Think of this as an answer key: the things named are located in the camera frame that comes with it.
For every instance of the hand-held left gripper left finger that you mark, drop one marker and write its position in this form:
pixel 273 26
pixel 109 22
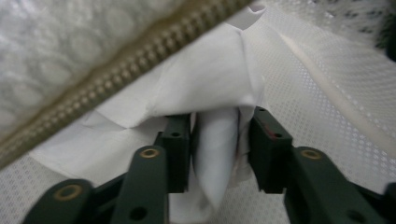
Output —
pixel 177 155

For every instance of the white garment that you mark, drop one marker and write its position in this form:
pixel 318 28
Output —
pixel 205 74

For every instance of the beige mesh laundry bag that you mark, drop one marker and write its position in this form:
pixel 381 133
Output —
pixel 311 93

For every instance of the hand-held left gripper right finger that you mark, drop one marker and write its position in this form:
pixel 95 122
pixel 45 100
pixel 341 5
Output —
pixel 267 155

